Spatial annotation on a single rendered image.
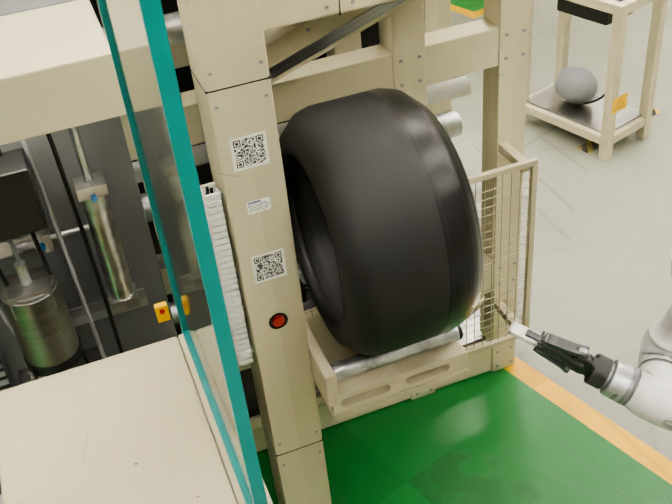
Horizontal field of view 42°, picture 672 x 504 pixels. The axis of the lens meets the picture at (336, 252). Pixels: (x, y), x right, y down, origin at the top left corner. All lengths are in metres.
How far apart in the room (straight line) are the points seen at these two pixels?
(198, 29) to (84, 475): 0.80
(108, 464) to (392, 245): 0.69
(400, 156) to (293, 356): 0.58
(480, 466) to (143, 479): 1.77
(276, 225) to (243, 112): 0.28
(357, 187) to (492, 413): 1.62
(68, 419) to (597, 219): 3.01
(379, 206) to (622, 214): 2.57
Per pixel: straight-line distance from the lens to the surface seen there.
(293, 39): 2.16
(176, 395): 1.62
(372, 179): 1.80
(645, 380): 2.07
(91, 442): 1.59
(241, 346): 2.07
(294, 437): 2.32
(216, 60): 1.69
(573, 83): 4.72
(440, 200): 1.82
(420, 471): 3.07
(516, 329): 2.05
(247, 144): 1.77
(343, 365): 2.11
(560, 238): 4.06
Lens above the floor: 2.39
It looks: 37 degrees down
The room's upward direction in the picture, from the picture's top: 6 degrees counter-clockwise
